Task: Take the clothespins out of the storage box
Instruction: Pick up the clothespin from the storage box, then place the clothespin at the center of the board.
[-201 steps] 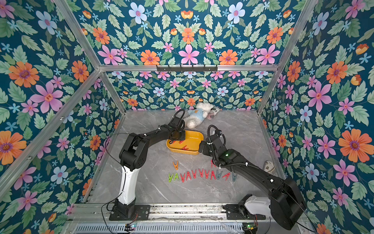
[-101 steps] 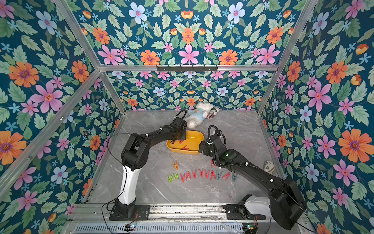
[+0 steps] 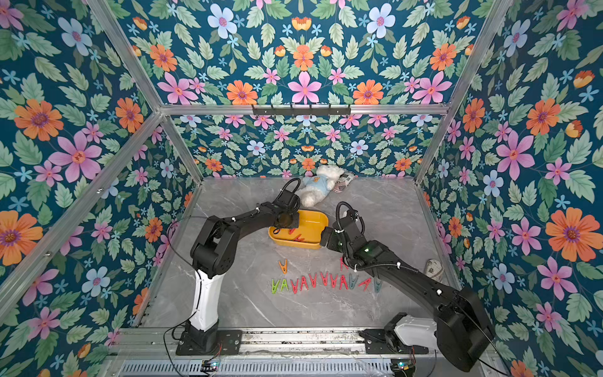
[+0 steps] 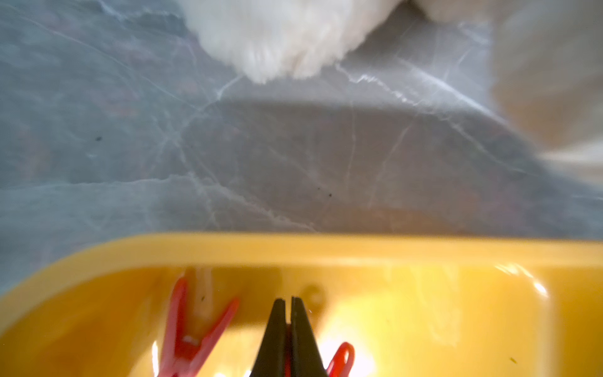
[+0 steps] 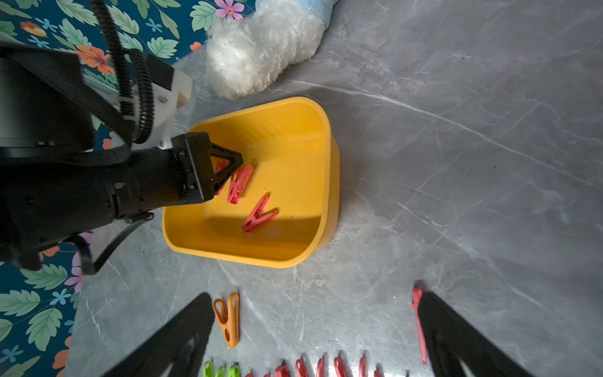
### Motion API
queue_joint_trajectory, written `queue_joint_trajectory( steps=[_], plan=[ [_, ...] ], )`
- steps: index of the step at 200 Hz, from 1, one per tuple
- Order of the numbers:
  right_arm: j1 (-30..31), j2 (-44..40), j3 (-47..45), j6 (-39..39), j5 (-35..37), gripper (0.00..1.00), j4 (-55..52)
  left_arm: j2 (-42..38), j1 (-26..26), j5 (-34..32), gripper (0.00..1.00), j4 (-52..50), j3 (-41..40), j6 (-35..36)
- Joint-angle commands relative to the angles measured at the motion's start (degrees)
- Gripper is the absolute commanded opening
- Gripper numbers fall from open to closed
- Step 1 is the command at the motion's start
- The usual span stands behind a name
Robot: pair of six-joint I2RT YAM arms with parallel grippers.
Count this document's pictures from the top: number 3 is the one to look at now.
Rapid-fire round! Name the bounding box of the red clothespin box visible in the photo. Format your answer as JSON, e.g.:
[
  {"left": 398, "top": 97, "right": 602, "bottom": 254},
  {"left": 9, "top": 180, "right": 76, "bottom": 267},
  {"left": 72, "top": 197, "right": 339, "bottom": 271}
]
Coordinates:
[{"left": 340, "top": 257, "right": 350, "bottom": 271}]

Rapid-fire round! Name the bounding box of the yellow plastic storage box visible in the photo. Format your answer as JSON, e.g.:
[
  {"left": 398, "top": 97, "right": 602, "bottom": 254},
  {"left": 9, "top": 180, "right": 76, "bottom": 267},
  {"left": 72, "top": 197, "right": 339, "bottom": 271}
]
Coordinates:
[{"left": 269, "top": 210, "right": 329, "bottom": 250}]

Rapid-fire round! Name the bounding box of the teal clothespin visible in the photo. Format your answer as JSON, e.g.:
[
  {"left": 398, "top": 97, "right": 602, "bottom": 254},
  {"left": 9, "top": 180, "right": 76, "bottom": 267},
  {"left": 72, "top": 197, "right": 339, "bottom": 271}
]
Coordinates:
[
  {"left": 349, "top": 274, "right": 359, "bottom": 290},
  {"left": 373, "top": 278, "right": 383, "bottom": 294}
]

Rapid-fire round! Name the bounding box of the orange clothespin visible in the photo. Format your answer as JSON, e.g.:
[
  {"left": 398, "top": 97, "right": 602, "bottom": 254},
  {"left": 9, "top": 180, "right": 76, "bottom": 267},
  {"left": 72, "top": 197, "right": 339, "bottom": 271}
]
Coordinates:
[{"left": 278, "top": 259, "right": 288, "bottom": 275}]

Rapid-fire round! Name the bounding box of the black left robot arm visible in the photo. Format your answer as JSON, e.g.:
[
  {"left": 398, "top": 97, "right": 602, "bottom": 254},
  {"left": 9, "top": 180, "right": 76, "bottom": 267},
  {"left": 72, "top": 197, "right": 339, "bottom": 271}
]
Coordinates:
[{"left": 184, "top": 178, "right": 302, "bottom": 336}]

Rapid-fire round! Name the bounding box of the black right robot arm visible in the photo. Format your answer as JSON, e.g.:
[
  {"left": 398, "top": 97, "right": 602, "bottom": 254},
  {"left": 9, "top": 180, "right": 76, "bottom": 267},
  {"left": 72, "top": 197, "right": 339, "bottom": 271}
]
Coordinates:
[{"left": 320, "top": 201, "right": 496, "bottom": 372}]

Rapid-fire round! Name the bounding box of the white plush teddy bear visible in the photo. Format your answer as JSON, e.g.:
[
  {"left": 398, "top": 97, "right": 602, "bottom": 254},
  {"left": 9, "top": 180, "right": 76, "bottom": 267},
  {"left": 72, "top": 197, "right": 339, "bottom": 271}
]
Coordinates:
[{"left": 297, "top": 165, "right": 345, "bottom": 207}]

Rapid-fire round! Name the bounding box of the flag print pouch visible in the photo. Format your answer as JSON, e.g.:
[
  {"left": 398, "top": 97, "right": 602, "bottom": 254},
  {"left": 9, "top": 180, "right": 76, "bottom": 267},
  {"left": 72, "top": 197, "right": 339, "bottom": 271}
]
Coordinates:
[{"left": 423, "top": 259, "right": 444, "bottom": 282}]

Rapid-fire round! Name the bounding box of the white vent grille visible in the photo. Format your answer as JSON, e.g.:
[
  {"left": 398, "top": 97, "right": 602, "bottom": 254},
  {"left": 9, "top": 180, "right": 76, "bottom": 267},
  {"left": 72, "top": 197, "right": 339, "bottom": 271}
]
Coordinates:
[{"left": 119, "top": 359, "right": 394, "bottom": 376}]

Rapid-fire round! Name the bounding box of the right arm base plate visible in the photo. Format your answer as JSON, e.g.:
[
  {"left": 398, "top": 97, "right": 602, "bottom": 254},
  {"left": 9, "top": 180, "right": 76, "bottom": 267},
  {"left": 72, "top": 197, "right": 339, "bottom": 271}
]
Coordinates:
[{"left": 359, "top": 329, "right": 430, "bottom": 355}]

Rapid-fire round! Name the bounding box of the black hook rail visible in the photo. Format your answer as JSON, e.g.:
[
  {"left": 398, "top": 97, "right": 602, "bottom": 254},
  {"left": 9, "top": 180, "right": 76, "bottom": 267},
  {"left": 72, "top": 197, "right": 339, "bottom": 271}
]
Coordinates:
[{"left": 251, "top": 105, "right": 352, "bottom": 117}]

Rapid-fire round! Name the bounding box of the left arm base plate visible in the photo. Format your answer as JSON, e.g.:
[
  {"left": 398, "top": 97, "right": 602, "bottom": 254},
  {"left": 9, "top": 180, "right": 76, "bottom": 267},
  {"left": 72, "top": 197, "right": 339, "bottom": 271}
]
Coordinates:
[{"left": 176, "top": 328, "right": 243, "bottom": 357}]

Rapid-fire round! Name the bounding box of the aluminium corner post left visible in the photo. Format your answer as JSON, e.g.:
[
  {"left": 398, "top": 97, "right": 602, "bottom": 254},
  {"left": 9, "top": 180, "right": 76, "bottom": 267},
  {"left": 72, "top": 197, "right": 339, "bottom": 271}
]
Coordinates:
[{"left": 88, "top": 1, "right": 203, "bottom": 185}]

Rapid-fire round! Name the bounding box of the aluminium corner post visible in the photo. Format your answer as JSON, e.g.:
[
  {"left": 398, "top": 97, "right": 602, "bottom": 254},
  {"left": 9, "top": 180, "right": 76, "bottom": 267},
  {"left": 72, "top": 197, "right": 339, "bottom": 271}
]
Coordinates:
[
  {"left": 88, "top": 1, "right": 203, "bottom": 185},
  {"left": 414, "top": 0, "right": 513, "bottom": 187}
]

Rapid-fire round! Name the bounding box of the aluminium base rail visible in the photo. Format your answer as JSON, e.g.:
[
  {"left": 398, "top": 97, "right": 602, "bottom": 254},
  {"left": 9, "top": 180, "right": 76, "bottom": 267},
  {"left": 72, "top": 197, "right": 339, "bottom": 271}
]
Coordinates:
[{"left": 107, "top": 326, "right": 500, "bottom": 359}]

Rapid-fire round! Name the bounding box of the aluminium corner post right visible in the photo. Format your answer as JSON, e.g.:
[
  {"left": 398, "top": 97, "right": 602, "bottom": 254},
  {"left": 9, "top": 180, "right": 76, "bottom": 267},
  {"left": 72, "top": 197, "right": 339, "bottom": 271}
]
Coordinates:
[{"left": 414, "top": 0, "right": 513, "bottom": 187}]

